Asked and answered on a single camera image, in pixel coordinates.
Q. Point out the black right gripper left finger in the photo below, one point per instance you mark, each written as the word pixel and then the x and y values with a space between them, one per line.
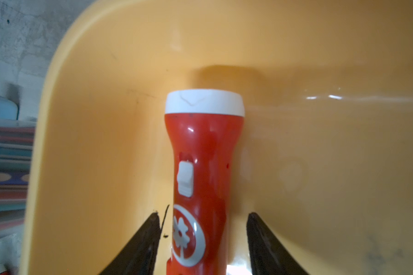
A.
pixel 138 257

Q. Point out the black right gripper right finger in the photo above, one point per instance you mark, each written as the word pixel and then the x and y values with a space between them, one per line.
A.
pixel 267 255

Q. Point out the yellow plastic storage tray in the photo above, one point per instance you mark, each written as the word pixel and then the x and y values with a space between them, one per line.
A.
pixel 325 156

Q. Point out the red flashlight white flower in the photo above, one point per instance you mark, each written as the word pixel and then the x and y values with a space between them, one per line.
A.
pixel 204 126

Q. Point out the mesh cup of pencils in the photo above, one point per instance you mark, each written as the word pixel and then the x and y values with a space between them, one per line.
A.
pixel 16 147

